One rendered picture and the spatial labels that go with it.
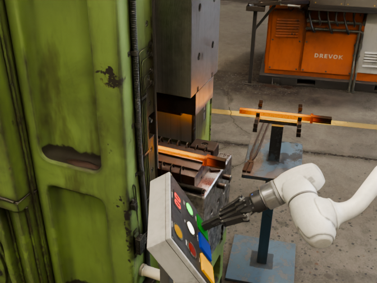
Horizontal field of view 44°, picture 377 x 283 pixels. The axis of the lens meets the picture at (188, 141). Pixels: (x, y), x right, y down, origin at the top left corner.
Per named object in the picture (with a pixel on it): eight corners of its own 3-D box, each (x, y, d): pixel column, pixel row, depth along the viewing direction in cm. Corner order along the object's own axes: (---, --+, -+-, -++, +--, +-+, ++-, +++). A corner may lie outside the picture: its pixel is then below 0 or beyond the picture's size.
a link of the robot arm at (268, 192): (281, 192, 165) (266, 200, 166) (270, 174, 161) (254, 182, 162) (286, 209, 157) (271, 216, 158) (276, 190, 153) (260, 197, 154)
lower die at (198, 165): (210, 166, 216) (210, 150, 212) (194, 190, 200) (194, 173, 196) (130, 148, 230) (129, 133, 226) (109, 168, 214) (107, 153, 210)
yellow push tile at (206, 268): (213, 266, 152) (202, 252, 149) (215, 284, 146) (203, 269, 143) (208, 268, 153) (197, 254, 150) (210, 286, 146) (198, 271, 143)
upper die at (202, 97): (212, 96, 198) (213, 75, 194) (195, 115, 182) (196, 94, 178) (126, 81, 212) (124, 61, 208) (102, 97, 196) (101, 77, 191)
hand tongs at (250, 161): (263, 121, 289) (263, 119, 288) (270, 122, 288) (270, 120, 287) (242, 172, 240) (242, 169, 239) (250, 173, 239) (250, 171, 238)
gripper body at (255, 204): (270, 213, 158) (246, 224, 160) (266, 198, 165) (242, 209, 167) (261, 198, 154) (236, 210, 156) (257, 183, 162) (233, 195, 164)
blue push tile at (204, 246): (210, 245, 161) (200, 231, 158) (212, 261, 154) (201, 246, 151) (205, 247, 161) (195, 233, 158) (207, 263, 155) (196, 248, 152)
